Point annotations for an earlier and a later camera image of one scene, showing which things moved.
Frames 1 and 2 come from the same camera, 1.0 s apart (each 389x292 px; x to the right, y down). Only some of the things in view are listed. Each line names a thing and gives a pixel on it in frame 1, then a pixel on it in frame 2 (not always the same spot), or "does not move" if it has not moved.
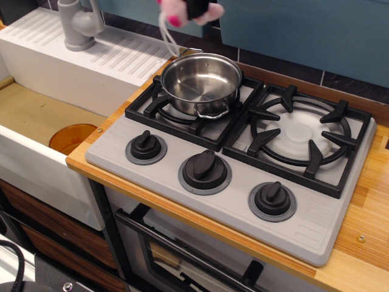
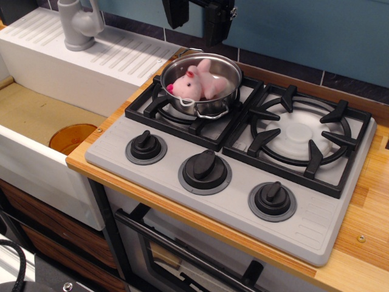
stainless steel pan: x=205 y=83 does not move
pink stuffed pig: x=175 y=13 → x=196 y=84
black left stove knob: x=146 y=149 does not move
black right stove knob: x=272 y=201 does not move
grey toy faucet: x=80 y=28 does not move
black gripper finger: x=196 y=8 → x=217 y=20
